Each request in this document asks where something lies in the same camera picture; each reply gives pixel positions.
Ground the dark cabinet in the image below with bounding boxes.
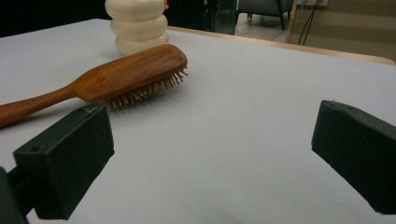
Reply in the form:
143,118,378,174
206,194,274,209
204,0,238,35

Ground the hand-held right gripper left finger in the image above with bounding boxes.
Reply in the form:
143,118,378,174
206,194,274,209
12,102,116,221

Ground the black hanging cable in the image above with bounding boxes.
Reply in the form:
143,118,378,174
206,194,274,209
297,0,323,47

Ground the grey armchair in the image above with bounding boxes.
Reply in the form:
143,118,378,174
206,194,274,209
236,0,295,32

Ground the beige wooden platform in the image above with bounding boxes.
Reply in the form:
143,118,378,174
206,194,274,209
285,0,396,63

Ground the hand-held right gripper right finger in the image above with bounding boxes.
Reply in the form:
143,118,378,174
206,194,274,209
311,99,396,216

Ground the cream ribbed round container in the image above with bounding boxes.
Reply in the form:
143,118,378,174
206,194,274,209
104,0,171,57

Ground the white table cover board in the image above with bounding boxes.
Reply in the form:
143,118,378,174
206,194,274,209
0,18,396,224

